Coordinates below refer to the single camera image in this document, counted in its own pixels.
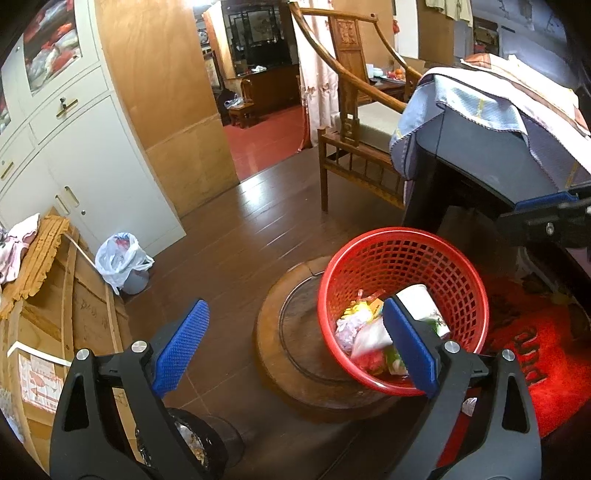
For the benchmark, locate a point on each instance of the dark wooden display cabinet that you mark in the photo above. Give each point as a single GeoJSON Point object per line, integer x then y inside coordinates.
{"type": "Point", "coordinates": [258, 37]}

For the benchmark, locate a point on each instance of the grey table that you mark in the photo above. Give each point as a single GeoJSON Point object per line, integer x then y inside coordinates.
{"type": "Point", "coordinates": [480, 161]}

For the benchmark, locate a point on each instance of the white metal cabinet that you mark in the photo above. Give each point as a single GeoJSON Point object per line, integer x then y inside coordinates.
{"type": "Point", "coordinates": [69, 138]}

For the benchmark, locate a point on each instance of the grey bin with white bag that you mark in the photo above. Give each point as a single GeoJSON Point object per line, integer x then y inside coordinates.
{"type": "Point", "coordinates": [122, 263]}

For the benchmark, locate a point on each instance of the orange snack packet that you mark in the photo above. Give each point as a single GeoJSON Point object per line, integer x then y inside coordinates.
{"type": "Point", "coordinates": [367, 300]}

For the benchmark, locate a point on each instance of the hanging beige jacket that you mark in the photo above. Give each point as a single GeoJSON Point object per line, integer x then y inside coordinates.
{"type": "Point", "coordinates": [443, 7]}

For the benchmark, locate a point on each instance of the white paper cup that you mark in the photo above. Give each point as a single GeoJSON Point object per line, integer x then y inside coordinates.
{"type": "Point", "coordinates": [418, 300]}

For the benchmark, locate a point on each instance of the brown floral pillow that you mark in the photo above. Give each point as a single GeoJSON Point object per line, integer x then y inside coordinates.
{"type": "Point", "coordinates": [489, 60]}

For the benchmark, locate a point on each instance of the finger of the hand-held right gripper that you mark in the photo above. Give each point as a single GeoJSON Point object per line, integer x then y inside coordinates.
{"type": "Point", "coordinates": [545, 203]}

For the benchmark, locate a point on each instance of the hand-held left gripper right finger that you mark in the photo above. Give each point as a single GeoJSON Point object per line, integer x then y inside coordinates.
{"type": "Point", "coordinates": [408, 341]}

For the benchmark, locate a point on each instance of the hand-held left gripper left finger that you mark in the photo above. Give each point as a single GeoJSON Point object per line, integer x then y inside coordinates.
{"type": "Point", "coordinates": [180, 346]}

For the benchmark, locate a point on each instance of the red hanging ornament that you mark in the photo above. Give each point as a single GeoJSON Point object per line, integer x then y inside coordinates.
{"type": "Point", "coordinates": [395, 25]}

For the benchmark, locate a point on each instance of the purple printed blanket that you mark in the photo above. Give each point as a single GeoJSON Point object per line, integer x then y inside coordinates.
{"type": "Point", "coordinates": [471, 101]}

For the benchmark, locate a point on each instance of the small wooden stool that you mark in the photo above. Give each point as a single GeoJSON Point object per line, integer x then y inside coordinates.
{"type": "Point", "coordinates": [242, 113]}

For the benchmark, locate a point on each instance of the black round tub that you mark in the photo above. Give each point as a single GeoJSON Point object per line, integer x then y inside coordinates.
{"type": "Point", "coordinates": [198, 438]}

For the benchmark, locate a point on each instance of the wooden armchair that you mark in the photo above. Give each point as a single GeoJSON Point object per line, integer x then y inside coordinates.
{"type": "Point", "coordinates": [351, 115]}

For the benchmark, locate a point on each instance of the tan fringed mat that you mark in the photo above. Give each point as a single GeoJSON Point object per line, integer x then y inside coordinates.
{"type": "Point", "coordinates": [39, 258]}

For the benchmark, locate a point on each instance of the clear tub with red wrapper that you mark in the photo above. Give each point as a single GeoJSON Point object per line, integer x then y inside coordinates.
{"type": "Point", "coordinates": [369, 346]}

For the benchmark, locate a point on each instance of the white tissue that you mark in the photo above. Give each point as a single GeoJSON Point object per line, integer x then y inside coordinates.
{"type": "Point", "coordinates": [346, 330]}

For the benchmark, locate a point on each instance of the pink cloth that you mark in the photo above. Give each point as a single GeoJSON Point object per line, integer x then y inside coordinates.
{"type": "Point", "coordinates": [16, 249]}

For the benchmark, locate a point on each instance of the floral curtain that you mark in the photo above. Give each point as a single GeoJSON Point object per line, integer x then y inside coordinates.
{"type": "Point", "coordinates": [314, 69]}

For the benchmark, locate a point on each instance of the pale seat cushion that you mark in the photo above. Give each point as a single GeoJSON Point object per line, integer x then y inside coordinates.
{"type": "Point", "coordinates": [374, 124]}

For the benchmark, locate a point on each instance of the red plastic mesh basket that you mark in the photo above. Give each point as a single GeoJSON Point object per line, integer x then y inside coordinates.
{"type": "Point", "coordinates": [443, 272]}

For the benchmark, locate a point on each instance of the red rug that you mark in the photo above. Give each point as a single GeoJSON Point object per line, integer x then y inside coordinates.
{"type": "Point", "coordinates": [531, 350]}

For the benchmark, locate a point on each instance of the round wooden stool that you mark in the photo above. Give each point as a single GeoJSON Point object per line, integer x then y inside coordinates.
{"type": "Point", "coordinates": [286, 341]}

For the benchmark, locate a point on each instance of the wooden crate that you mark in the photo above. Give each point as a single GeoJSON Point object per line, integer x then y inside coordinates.
{"type": "Point", "coordinates": [60, 314]}

